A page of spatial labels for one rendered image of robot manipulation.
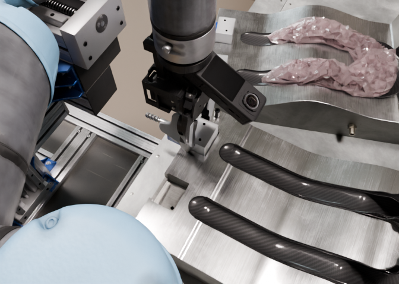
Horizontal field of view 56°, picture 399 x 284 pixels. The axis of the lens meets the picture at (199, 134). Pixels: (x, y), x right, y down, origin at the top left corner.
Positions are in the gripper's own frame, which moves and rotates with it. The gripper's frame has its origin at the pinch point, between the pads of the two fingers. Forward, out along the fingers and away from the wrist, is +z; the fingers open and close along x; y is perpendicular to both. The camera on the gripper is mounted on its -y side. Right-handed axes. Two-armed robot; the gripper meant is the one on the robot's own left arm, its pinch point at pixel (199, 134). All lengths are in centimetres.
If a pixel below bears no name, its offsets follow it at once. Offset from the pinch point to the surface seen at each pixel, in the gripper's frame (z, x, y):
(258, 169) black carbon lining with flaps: 2.5, 0.1, -11.2
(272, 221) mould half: 2.2, 7.4, -16.6
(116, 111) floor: 91, -40, 66
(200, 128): -1.2, -0.5, 0.0
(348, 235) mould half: -1.7, 5.7, -26.7
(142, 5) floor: 91, -107, 93
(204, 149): -0.6, 2.5, -2.2
